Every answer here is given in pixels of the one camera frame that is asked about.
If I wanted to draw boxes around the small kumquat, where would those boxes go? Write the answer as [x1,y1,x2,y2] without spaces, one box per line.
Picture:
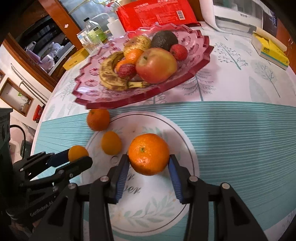
[68,145,89,162]
[101,131,122,156]

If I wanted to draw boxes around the mandarin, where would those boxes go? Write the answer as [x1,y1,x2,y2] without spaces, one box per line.
[128,133,170,176]
[114,59,129,72]
[125,49,144,65]
[87,108,110,131]

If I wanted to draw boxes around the overripe spotted banana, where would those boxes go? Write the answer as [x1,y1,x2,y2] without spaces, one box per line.
[99,51,150,91]

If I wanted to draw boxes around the red hawthorn fruit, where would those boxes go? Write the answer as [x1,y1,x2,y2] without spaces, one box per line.
[170,44,188,62]
[117,64,137,80]

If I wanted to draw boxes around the red apple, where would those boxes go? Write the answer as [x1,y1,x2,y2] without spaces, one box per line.
[135,48,178,84]

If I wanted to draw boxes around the yellow speckled pear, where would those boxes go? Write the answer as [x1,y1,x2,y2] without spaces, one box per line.
[123,35,152,56]

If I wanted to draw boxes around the dark avocado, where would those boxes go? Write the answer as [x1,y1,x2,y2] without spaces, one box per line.
[151,30,179,51]

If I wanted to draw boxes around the red lidded dark jar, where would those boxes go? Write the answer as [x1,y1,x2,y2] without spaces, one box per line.
[33,104,45,123]

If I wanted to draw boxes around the pink glass fruit bowl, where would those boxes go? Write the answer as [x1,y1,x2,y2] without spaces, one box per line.
[73,24,213,109]

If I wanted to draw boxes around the tree print tablecloth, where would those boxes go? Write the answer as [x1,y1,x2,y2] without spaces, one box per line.
[32,24,295,240]

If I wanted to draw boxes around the yellow flat box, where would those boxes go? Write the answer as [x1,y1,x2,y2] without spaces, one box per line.
[63,48,89,70]

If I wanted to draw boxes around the clear drinking glass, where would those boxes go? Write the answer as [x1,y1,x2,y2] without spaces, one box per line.
[81,35,101,54]

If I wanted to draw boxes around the small white blue carton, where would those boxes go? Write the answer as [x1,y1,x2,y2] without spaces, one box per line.
[77,30,87,46]

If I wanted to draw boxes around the clear plastic bottle green label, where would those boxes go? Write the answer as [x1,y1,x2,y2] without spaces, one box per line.
[84,18,108,45]

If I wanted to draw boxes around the red snack package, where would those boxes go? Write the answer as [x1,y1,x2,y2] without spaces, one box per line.
[116,0,200,31]

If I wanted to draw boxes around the yellow tissue pack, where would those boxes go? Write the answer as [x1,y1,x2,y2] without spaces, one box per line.
[251,27,290,70]

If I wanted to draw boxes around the white countertop appliance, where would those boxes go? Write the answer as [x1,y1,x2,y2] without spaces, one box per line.
[199,0,278,38]

